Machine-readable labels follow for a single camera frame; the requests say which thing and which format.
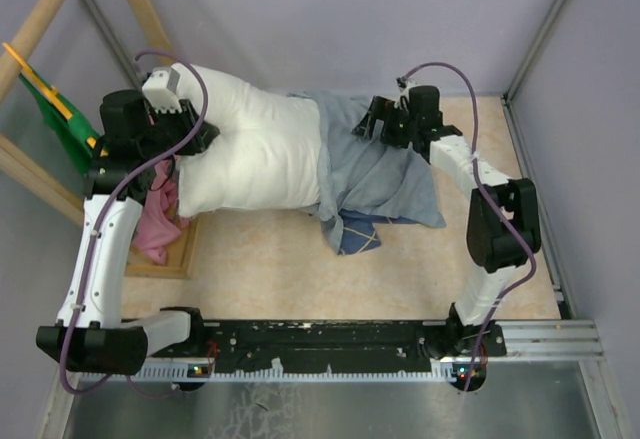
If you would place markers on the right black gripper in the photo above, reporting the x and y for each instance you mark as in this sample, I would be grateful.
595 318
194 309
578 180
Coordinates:
380 110

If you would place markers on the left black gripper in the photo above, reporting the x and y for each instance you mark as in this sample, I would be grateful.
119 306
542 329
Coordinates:
198 140

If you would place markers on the light blue pillowcase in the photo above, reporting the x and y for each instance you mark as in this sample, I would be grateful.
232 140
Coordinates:
363 183

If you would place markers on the white pillow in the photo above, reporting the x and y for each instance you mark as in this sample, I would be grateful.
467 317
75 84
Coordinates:
265 155

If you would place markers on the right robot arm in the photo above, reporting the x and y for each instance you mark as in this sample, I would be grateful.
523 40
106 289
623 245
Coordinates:
503 228

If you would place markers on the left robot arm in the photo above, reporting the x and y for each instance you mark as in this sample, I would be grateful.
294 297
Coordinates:
89 334

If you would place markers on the green shirt on hanger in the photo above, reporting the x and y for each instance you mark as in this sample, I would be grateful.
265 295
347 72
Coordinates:
76 134

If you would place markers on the pink garment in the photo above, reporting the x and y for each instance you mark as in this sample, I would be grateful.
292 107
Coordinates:
159 225

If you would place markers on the yellow plastic hanger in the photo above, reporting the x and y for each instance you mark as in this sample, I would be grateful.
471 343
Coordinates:
50 91

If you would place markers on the wooden tray box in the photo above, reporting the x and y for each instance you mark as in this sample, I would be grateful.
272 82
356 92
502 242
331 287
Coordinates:
180 257

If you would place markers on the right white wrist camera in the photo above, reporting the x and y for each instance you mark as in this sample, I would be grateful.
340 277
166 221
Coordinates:
404 85

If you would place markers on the aluminium frame rail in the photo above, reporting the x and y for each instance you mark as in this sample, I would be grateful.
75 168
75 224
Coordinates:
535 49

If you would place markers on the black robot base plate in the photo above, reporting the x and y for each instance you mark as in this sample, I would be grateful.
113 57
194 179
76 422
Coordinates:
342 347

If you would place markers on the white cable duct strip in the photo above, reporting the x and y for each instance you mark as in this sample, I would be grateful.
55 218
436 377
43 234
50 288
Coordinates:
185 372

